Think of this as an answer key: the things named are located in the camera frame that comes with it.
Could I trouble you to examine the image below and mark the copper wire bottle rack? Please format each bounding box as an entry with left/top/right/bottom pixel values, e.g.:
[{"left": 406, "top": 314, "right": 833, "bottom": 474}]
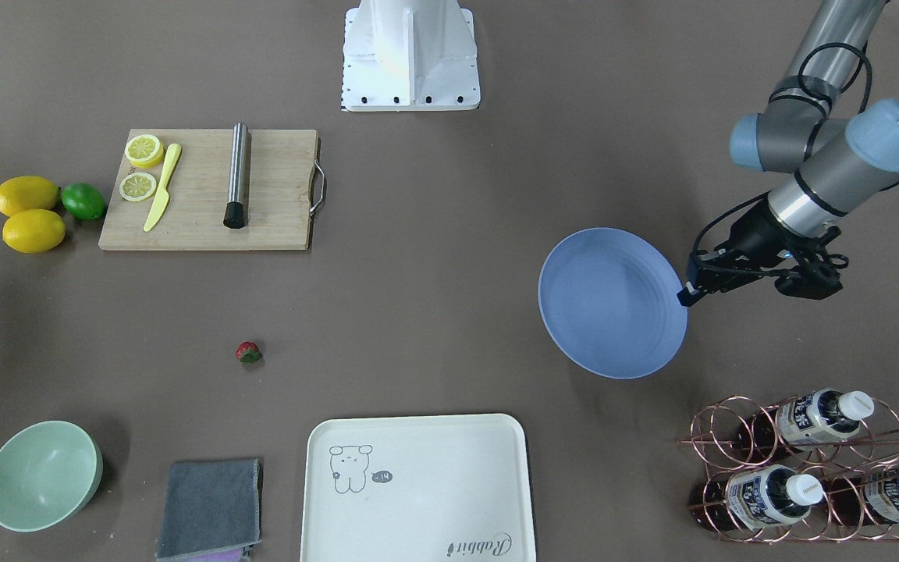
[{"left": 679, "top": 395, "right": 899, "bottom": 544}]

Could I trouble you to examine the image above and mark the blue plate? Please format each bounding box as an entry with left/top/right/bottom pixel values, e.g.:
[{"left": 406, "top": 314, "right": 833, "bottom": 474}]
[{"left": 536, "top": 227, "right": 688, "bottom": 380}]

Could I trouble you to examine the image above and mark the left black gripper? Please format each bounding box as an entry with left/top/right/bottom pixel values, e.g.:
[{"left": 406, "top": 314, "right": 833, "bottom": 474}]
[{"left": 677, "top": 205, "right": 794, "bottom": 307}]

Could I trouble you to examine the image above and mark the yellow plastic knife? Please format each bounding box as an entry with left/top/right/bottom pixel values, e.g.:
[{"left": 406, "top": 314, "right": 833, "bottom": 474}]
[{"left": 143, "top": 143, "right": 183, "bottom": 232}]

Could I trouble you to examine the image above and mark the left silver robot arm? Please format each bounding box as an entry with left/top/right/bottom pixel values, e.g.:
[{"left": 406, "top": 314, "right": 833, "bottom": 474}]
[{"left": 677, "top": 1, "right": 899, "bottom": 307}]

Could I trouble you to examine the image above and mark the cream rabbit tray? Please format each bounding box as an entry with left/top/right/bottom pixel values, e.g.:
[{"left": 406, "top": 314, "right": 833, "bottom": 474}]
[{"left": 300, "top": 413, "right": 538, "bottom": 561}]

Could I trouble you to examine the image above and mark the tea bottle far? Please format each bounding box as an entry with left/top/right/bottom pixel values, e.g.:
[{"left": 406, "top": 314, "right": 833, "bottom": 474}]
[{"left": 825, "top": 467, "right": 899, "bottom": 526}]

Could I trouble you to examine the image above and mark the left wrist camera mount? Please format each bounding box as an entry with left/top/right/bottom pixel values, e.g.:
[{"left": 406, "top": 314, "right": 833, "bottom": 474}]
[{"left": 774, "top": 226, "right": 849, "bottom": 301}]

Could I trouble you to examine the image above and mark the wooden cutting board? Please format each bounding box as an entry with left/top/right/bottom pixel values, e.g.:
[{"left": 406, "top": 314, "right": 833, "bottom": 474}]
[{"left": 98, "top": 128, "right": 324, "bottom": 251}]

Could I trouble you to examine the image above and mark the tea bottle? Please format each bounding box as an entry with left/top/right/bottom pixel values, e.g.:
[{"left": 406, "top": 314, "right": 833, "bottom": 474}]
[
  {"left": 825, "top": 467, "right": 899, "bottom": 526},
  {"left": 734, "top": 388, "right": 876, "bottom": 462},
  {"left": 688, "top": 464, "right": 825, "bottom": 533}
]

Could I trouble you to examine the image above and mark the green lime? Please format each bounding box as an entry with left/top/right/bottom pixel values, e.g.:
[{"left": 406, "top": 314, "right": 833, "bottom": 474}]
[{"left": 60, "top": 183, "right": 107, "bottom": 221}]

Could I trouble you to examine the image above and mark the red strawberry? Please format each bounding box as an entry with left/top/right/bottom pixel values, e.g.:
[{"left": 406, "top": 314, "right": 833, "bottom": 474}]
[{"left": 235, "top": 340, "right": 263, "bottom": 365}]

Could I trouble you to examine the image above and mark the whole yellow lemon one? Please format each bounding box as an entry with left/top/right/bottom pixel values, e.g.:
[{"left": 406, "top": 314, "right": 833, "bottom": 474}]
[{"left": 0, "top": 175, "right": 60, "bottom": 217}]

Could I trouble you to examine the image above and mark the tea bottle middle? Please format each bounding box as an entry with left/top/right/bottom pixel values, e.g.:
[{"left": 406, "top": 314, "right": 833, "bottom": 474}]
[{"left": 734, "top": 388, "right": 876, "bottom": 462}]

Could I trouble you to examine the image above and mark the tea bottle near front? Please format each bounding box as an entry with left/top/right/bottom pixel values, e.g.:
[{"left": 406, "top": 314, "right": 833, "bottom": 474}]
[{"left": 688, "top": 464, "right": 825, "bottom": 533}]

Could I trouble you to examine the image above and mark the grey folded cloth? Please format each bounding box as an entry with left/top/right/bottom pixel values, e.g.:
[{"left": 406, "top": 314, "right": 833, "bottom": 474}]
[{"left": 155, "top": 457, "right": 261, "bottom": 561}]

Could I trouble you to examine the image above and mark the green bowl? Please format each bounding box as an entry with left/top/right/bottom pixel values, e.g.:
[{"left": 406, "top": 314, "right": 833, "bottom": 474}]
[{"left": 0, "top": 420, "right": 103, "bottom": 532}]

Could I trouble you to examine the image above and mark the white camera post base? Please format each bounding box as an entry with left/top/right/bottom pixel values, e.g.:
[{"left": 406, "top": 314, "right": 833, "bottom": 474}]
[{"left": 340, "top": 1, "right": 481, "bottom": 112}]

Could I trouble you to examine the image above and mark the lemon half slice two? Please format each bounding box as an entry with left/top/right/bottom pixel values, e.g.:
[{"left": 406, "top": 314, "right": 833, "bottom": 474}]
[{"left": 118, "top": 172, "right": 158, "bottom": 202}]

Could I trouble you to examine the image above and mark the whole yellow lemon two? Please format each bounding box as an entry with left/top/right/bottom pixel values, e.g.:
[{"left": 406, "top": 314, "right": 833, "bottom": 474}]
[{"left": 2, "top": 208, "right": 66, "bottom": 254}]

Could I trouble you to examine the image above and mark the steel muddler black tip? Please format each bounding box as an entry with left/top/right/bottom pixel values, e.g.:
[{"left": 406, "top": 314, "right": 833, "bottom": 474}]
[{"left": 222, "top": 122, "right": 252, "bottom": 229}]

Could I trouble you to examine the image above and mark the lemon half slice one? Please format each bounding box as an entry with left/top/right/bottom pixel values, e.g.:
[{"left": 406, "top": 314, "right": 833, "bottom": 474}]
[{"left": 124, "top": 133, "right": 165, "bottom": 169}]

